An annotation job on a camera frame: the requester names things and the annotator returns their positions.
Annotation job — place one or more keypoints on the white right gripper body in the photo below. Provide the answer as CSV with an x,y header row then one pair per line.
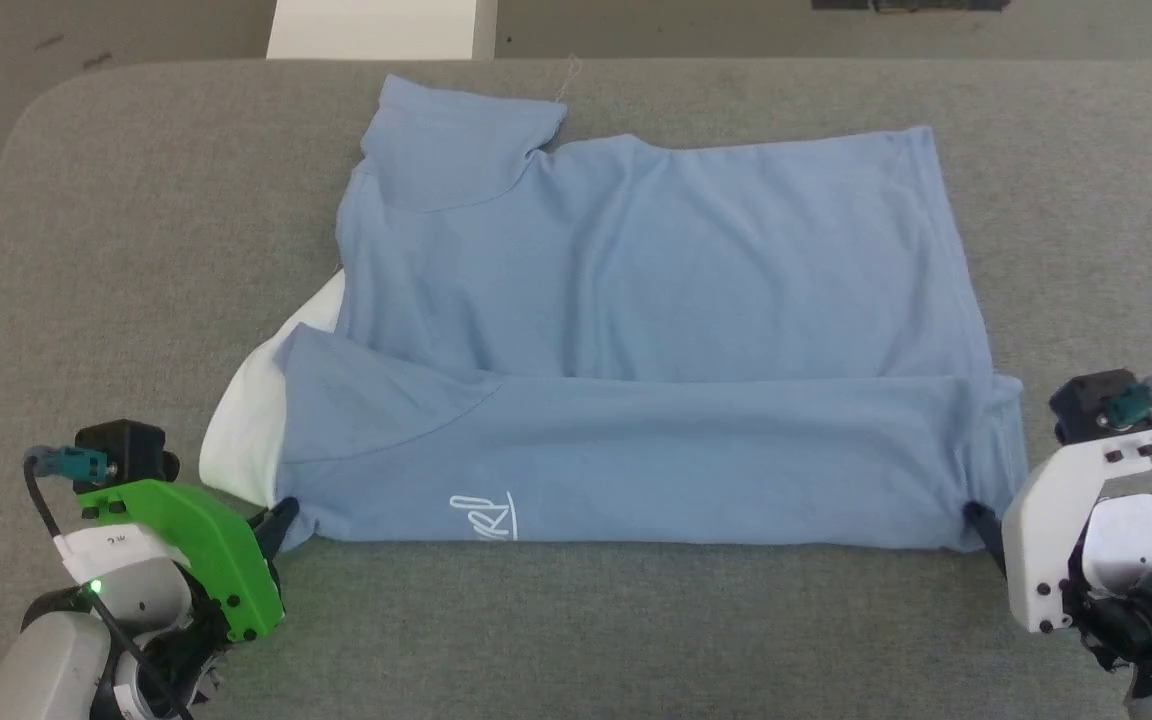
x,y
1056,530

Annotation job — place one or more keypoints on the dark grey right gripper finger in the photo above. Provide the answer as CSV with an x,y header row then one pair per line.
x,y
984,530

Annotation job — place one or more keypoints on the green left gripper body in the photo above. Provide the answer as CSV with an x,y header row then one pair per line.
x,y
196,545

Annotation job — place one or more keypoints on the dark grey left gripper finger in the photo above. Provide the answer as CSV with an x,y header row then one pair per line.
x,y
276,525

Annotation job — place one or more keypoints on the light blue and white shirt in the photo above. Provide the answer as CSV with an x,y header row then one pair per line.
x,y
636,330

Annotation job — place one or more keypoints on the grey fabric sofa seat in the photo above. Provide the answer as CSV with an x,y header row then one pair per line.
x,y
586,630

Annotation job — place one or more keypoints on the white rectangular box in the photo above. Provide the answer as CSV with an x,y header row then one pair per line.
x,y
381,28

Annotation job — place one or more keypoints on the long black floor mat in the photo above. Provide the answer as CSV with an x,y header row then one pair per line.
x,y
946,5

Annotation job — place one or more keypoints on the small black floor mat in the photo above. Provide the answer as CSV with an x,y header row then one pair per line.
x,y
841,4

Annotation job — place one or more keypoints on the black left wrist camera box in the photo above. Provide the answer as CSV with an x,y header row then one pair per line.
x,y
131,450

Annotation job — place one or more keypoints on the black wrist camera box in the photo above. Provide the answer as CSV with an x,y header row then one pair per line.
x,y
1096,400
131,450

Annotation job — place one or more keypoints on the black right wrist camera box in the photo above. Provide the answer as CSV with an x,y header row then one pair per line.
x,y
1096,400

